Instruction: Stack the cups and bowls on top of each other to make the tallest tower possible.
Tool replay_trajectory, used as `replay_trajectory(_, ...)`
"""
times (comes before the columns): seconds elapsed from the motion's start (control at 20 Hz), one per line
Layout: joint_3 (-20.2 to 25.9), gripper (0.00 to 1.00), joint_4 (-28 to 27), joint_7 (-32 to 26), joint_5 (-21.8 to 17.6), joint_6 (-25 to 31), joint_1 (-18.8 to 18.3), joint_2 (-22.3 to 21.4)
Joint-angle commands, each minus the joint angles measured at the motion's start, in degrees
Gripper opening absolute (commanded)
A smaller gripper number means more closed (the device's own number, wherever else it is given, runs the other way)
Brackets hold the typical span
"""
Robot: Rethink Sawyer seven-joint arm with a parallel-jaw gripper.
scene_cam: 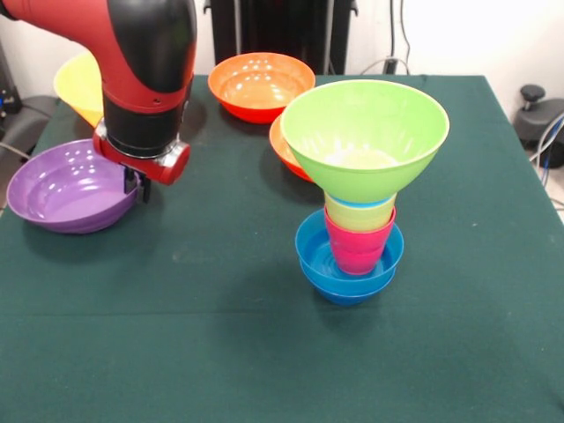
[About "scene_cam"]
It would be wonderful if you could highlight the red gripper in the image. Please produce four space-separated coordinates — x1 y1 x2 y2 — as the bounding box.
92 118 192 205

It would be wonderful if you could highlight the purple bowl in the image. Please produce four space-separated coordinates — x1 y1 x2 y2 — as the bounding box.
5 138 145 234

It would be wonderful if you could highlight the orange bowl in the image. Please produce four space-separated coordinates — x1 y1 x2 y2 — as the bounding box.
269 115 315 182
207 51 316 124

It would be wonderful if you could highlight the light blue bowl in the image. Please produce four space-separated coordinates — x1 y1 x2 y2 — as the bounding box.
294 209 405 284

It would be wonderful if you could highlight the yellow-green cup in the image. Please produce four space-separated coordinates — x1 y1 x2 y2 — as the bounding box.
324 196 397 234

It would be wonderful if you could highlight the light blue cup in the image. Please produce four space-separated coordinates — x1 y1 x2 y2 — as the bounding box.
326 194 396 210

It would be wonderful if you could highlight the red cup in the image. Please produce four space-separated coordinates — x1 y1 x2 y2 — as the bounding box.
323 205 397 277

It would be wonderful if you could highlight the light green bowl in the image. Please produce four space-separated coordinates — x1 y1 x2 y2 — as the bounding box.
279 79 451 204

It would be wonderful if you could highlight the dark blue bowl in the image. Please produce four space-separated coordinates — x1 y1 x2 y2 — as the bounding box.
300 263 397 308

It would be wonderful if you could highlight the large yellow bowl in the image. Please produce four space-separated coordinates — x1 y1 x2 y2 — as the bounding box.
53 51 106 129

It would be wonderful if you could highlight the black chair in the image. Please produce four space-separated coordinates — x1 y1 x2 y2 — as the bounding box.
0 94 60 160

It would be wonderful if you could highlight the dark green tablecloth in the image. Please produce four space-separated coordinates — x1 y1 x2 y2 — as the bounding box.
0 73 564 423

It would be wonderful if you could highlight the black knob clamp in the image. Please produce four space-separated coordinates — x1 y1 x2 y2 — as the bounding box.
519 84 546 115

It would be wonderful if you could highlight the black rounded base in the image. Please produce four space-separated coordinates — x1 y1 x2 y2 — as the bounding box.
514 99 564 153

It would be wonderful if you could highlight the black wall cable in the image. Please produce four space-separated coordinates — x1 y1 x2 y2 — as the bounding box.
397 0 413 75

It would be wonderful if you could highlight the grey blue cable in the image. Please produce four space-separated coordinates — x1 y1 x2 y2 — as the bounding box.
528 112 564 171

